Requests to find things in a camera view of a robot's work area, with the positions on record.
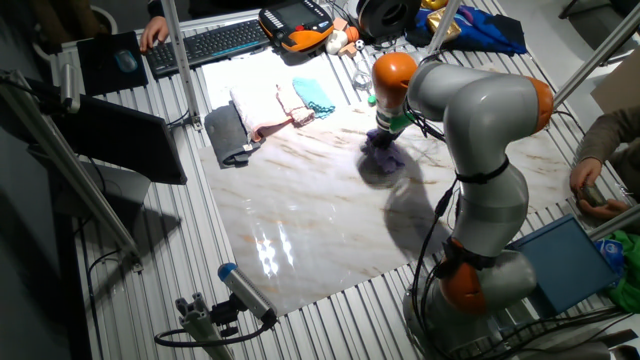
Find long slanted aluminium profile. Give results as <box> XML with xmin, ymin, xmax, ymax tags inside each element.
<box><xmin>0</xmin><ymin>69</ymin><xmax>144</xmax><ymax>274</ymax></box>

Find large pink white towel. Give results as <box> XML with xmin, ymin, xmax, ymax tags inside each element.
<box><xmin>229</xmin><ymin>83</ymin><xmax>296</xmax><ymax>143</ymax></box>

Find black computer keyboard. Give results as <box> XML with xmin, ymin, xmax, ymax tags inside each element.
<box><xmin>144</xmin><ymin>18</ymin><xmax>272</xmax><ymax>80</ymax></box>

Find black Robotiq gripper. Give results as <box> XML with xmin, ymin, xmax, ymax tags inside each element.
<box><xmin>368</xmin><ymin>124</ymin><xmax>402</xmax><ymax>152</ymax></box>

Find brown cardboard sheet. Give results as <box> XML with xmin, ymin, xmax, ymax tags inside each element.
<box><xmin>589</xmin><ymin>62</ymin><xmax>640</xmax><ymax>115</ymax></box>

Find black round spool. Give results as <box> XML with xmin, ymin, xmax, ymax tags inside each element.
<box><xmin>355</xmin><ymin>0</ymin><xmax>423</xmax><ymax>45</ymax></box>

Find dark grey folded towel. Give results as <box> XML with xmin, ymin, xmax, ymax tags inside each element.
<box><xmin>203</xmin><ymin>102</ymin><xmax>266</xmax><ymax>169</ymax></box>

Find black mouse pad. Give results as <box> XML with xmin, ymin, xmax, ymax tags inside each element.
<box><xmin>76</xmin><ymin>30</ymin><xmax>150</xmax><ymax>97</ymax></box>

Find gold wrapped box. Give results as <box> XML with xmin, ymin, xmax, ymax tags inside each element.
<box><xmin>426</xmin><ymin>7</ymin><xmax>462</xmax><ymax>44</ymax></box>

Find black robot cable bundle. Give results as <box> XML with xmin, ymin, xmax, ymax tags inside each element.
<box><xmin>402</xmin><ymin>97</ymin><xmax>460</xmax><ymax>360</ymax></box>

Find black camera cable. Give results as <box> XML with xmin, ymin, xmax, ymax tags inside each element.
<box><xmin>153</xmin><ymin>319</ymin><xmax>274</xmax><ymax>349</ymax></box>

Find bare right hand, dark sleeve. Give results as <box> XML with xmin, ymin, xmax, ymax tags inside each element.
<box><xmin>139</xmin><ymin>16</ymin><xmax>171</xmax><ymax>54</ymax></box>

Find bare right hand, khaki sleeve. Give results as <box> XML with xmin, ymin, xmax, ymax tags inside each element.
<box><xmin>569</xmin><ymin>157</ymin><xmax>603</xmax><ymax>196</ymax></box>

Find clear drinking glass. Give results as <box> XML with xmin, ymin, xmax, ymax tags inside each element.
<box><xmin>352</xmin><ymin>67</ymin><xmax>374</xmax><ymax>93</ymax></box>

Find black flat monitor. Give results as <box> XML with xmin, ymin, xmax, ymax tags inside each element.
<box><xmin>49</xmin><ymin>94</ymin><xmax>189</xmax><ymax>186</ymax></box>

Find purple microfibre cloth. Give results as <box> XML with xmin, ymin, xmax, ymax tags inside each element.
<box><xmin>360</xmin><ymin>128</ymin><xmax>407</xmax><ymax>175</ymax></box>

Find blue fabric cloth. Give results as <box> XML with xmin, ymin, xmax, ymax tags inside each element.
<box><xmin>404</xmin><ymin>3</ymin><xmax>529</xmax><ymax>56</ymax></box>

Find aluminium post beside cardboard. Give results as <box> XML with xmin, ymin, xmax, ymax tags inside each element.
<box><xmin>552</xmin><ymin>2</ymin><xmax>640</xmax><ymax>109</ymax></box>

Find blue printed packet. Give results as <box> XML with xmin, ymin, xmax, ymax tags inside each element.
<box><xmin>594</xmin><ymin>238</ymin><xmax>626</xmax><ymax>275</ymax></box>

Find khaki sleeved forearm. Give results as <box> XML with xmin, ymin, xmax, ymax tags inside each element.
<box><xmin>574</xmin><ymin>106</ymin><xmax>640</xmax><ymax>166</ymax></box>

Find aluminium post beside keyboard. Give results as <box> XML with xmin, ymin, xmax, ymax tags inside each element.
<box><xmin>160</xmin><ymin>0</ymin><xmax>204</xmax><ymax>132</ymax></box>

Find dark handheld device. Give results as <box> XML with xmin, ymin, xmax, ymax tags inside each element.
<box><xmin>579</xmin><ymin>183</ymin><xmax>609</xmax><ymax>208</ymax></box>

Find small pink microfibre cloth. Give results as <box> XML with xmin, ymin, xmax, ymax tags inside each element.
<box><xmin>275</xmin><ymin>83</ymin><xmax>317</xmax><ymax>127</ymax></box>

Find white plastic figure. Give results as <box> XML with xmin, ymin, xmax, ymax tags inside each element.
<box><xmin>325</xmin><ymin>29</ymin><xmax>349</xmax><ymax>56</ymax></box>

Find blue plastic box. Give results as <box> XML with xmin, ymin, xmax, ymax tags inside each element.
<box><xmin>509</xmin><ymin>213</ymin><xmax>624</xmax><ymax>316</ymax></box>

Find bare left hand, khaki sleeve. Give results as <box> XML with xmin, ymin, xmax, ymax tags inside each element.
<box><xmin>579</xmin><ymin>198</ymin><xmax>632</xmax><ymax>222</ymax></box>

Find silver camera on profile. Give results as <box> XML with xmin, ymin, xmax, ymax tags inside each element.
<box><xmin>58</xmin><ymin>62</ymin><xmax>82</xmax><ymax>115</ymax></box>

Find blue computer mouse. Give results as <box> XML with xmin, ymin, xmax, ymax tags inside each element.
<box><xmin>113</xmin><ymin>48</ymin><xmax>140</xmax><ymax>74</ymax></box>

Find silver camera with blue tip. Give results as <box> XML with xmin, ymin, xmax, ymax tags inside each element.
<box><xmin>217</xmin><ymin>262</ymin><xmax>279</xmax><ymax>326</ymax></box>

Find white printed paper sheets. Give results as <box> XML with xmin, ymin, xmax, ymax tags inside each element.
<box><xmin>201</xmin><ymin>49</ymin><xmax>374</xmax><ymax>111</ymax></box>

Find short aluminium profile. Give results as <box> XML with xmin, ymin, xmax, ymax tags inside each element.
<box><xmin>587</xmin><ymin>204</ymin><xmax>640</xmax><ymax>241</ymax></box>

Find grey monitor base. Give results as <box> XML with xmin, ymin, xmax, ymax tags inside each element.
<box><xmin>79</xmin><ymin>162</ymin><xmax>152</xmax><ymax>211</ymax></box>

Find orange black teach pendant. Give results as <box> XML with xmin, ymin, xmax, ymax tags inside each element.
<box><xmin>257</xmin><ymin>0</ymin><xmax>335</xmax><ymax>54</ymax></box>

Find aluminium post beside blue cloth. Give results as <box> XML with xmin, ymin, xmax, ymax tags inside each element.
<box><xmin>426</xmin><ymin>0</ymin><xmax>464</xmax><ymax>59</ymax></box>

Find green fabric bag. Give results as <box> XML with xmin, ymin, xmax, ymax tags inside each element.
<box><xmin>607</xmin><ymin>229</ymin><xmax>640</xmax><ymax>315</ymax></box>

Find teal microfibre cloth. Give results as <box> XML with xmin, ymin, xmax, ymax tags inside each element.
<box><xmin>292</xmin><ymin>76</ymin><xmax>337</xmax><ymax>120</ymax></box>

